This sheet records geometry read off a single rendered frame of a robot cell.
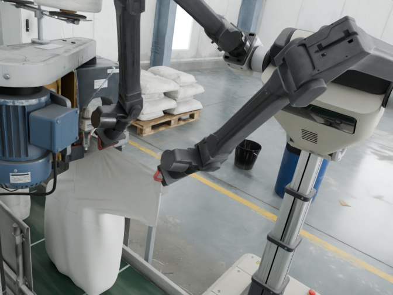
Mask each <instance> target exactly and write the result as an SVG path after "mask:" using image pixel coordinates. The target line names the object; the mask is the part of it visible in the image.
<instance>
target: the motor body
mask: <svg viewBox="0 0 393 295"><path fill-rule="evenodd" d="M48 105H51V101H50V92H49V90H48V89H46V88H44V87H43V90H42V91H41V92H39V93H37V94H32V95H4V94H0V186H1V187H4V188H9V189H26V188H31V187H35V186H38V185H39V184H41V183H43V182H44V181H45V180H46V179H47V178H48V176H49V175H50V173H51V151H49V150H47V149H44V148H41V147H37V146H34V145H31V143H30V129H29V115H30V113H31V112H33V111H36V110H38V109H40V108H43V107H45V106H48Z"/></svg>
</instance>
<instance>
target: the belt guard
mask: <svg viewBox="0 0 393 295"><path fill-rule="evenodd" d="M64 39H65V40H66V42H65V41H63V40H64ZM49 41H50V44H58V45H62V46H63V47H58V48H54V49H49V50H46V49H41V48H36V46H42V45H45V44H35V43H32V42H29V43H19V44H9V45H4V46H0V86H3V87H38V86H43V85H48V84H51V83H53V82H55V81H56V80H58V79H59V78H61V77H63V76H64V75H66V74H68V73H69V72H71V71H73V70H74V69H76V68H77V67H79V66H80V65H82V64H84V63H85V62H87V61H88V60H90V59H92V58H93V57H95V56H96V40H94V39H90V38H86V37H68V38H63V39H53V40H49ZM71 42H75V43H71Z"/></svg>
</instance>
